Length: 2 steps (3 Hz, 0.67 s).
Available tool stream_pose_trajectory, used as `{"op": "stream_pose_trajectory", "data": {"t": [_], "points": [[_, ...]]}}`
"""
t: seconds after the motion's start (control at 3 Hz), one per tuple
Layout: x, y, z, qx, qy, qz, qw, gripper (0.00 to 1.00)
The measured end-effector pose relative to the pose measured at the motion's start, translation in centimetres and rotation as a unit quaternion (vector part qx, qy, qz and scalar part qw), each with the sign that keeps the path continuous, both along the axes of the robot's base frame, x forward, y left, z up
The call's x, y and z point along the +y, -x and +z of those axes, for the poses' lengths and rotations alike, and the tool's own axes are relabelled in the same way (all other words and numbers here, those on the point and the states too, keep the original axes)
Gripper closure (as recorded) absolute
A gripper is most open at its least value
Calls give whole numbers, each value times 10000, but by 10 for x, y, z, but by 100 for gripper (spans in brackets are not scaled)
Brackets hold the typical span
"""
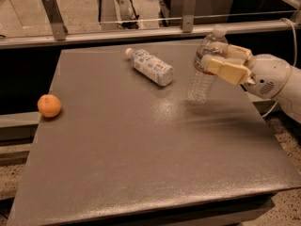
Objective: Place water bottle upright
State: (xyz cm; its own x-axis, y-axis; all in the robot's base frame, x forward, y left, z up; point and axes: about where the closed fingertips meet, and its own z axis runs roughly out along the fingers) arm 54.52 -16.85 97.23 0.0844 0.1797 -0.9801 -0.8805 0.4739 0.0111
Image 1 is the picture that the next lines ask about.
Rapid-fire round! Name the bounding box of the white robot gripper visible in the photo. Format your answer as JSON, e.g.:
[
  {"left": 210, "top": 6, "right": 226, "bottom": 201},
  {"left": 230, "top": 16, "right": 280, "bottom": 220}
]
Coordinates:
[{"left": 201, "top": 44, "right": 292, "bottom": 99}]

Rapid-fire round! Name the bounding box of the horizontal metal rail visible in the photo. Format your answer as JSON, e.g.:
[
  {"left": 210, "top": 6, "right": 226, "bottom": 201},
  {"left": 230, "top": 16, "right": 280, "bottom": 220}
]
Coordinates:
[{"left": 0, "top": 19, "right": 292, "bottom": 49}]

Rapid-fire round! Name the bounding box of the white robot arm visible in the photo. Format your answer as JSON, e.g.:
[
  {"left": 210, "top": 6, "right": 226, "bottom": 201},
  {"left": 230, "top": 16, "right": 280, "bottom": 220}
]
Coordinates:
[{"left": 200, "top": 42, "right": 301, "bottom": 122}]

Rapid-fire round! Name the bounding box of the orange fruit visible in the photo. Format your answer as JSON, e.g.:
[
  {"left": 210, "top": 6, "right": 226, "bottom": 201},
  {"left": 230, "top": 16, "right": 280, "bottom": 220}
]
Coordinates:
[{"left": 38, "top": 94, "right": 62, "bottom": 118}]

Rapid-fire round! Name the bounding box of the white cable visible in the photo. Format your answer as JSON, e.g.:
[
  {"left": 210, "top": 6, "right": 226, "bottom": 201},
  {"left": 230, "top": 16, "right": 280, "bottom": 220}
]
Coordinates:
[{"left": 261, "top": 17, "right": 298, "bottom": 120}]

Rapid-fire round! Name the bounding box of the metal rail bracket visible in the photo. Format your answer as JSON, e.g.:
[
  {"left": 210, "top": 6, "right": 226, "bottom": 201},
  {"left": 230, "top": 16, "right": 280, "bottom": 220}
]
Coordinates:
[
  {"left": 182, "top": 0, "right": 197, "bottom": 33},
  {"left": 41, "top": 0, "right": 68, "bottom": 40}
]

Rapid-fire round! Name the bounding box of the left metal rail bracket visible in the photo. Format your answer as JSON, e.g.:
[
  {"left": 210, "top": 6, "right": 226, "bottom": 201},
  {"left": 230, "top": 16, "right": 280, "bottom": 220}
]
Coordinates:
[{"left": 41, "top": 0, "right": 68, "bottom": 40}]

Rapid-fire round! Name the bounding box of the right metal rail bracket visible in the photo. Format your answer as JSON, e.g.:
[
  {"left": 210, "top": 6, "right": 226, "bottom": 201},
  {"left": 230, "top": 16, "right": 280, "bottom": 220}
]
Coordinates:
[{"left": 182, "top": 0, "right": 197, "bottom": 33}]

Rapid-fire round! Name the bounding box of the white labelled plastic bottle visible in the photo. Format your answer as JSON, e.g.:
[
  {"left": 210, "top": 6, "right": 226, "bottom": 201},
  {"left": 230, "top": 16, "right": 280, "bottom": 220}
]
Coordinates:
[{"left": 125, "top": 48, "right": 174, "bottom": 87}]

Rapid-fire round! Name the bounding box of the clear plastic water bottle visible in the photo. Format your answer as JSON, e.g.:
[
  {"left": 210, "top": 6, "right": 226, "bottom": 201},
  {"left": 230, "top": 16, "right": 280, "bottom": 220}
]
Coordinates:
[{"left": 187, "top": 24, "right": 228, "bottom": 105}]

